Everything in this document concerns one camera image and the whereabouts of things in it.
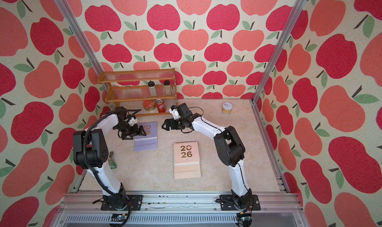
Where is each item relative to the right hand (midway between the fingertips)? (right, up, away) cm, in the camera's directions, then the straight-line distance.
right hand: (167, 128), depth 91 cm
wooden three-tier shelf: (-35, +28, +25) cm, 52 cm away
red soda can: (-7, +15, +13) cm, 21 cm away
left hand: (-19, -6, +3) cm, 20 cm away
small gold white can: (+42, +13, +19) cm, 48 cm away
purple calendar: (-14, -10, +7) cm, 18 cm away
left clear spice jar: (-11, +28, +4) cm, 31 cm away
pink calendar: (+12, -19, -7) cm, 24 cm away
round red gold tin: (-18, +16, +21) cm, 31 cm away
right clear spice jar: (-1, +27, +7) cm, 28 cm away
